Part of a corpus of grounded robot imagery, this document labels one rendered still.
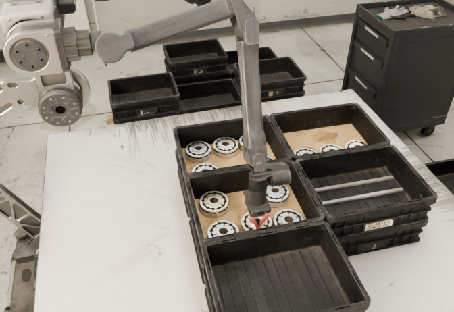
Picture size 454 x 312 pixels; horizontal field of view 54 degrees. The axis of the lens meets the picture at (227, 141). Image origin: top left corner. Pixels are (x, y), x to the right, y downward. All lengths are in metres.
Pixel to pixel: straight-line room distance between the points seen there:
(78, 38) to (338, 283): 1.00
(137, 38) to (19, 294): 1.39
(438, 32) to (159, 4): 2.58
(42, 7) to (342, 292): 1.15
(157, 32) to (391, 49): 1.87
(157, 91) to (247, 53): 1.64
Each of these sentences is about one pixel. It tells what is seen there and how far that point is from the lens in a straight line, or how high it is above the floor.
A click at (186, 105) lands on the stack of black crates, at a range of 2.93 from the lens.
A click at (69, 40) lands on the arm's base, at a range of 1.24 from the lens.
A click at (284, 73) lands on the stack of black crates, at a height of 0.49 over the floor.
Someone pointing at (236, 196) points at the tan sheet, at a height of 0.83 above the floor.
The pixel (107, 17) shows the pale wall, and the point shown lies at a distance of 4.52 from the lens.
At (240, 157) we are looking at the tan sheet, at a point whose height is 0.83.
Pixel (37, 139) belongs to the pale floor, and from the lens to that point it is 3.52.
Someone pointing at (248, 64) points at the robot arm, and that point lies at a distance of 1.29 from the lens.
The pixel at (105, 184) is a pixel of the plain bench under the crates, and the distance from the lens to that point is 1.92.
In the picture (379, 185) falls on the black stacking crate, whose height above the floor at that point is 0.83.
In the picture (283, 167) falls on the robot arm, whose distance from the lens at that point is 1.37.
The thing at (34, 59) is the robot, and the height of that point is 1.44.
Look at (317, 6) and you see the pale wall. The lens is 5.04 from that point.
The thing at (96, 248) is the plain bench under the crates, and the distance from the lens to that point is 1.69.
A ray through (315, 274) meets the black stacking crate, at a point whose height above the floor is 0.83.
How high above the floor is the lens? 1.97
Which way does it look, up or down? 38 degrees down
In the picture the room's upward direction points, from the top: straight up
